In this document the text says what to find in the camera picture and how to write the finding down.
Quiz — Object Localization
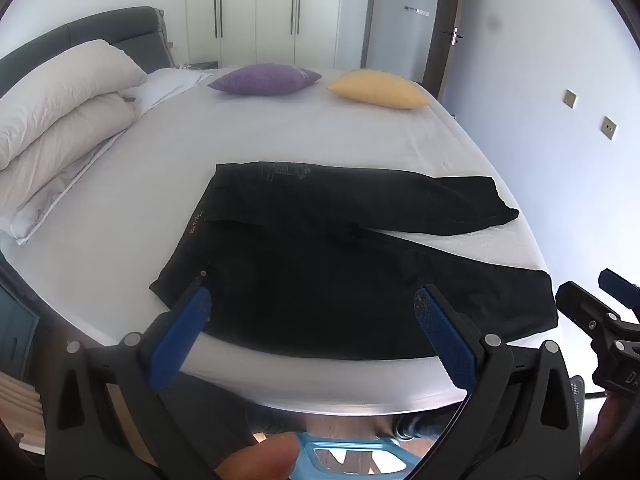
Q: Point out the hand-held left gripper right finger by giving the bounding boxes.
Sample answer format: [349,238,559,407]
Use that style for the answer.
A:
[414,284,582,480]

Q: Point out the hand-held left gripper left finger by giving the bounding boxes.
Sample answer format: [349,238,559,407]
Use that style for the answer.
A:
[42,270,251,480]

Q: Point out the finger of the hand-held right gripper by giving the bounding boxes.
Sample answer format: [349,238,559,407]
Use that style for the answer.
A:
[556,281,622,347]
[598,268,640,322]

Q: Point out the black pants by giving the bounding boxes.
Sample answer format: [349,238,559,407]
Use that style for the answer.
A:
[148,161,559,361]

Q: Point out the person's right forearm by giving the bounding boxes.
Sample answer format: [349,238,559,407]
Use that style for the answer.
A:
[592,394,640,480]

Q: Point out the person's left hand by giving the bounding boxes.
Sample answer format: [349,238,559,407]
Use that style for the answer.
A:
[215,436,300,480]

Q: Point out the dark grey rug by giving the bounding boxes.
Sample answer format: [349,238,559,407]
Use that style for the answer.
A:
[570,375,601,401]

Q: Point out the white bed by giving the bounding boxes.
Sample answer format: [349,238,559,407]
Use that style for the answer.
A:
[0,66,546,413]

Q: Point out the white pillow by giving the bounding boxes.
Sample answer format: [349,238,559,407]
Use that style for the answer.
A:
[135,67,213,116]

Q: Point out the yellow pillow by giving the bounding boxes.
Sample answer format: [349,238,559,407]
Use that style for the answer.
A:
[327,69,431,111]

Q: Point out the beige folded duvet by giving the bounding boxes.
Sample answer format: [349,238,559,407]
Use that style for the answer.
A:
[0,39,149,218]

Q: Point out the purple pillow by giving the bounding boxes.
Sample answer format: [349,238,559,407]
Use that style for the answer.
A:
[207,63,322,96]

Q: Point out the grey upholstered headboard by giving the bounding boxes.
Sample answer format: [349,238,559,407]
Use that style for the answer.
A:
[0,6,176,96]

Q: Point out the dark brown door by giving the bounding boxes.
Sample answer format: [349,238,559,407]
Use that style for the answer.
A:
[422,0,468,98]

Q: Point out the white wardrobe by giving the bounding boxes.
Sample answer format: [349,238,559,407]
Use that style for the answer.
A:
[185,0,373,69]

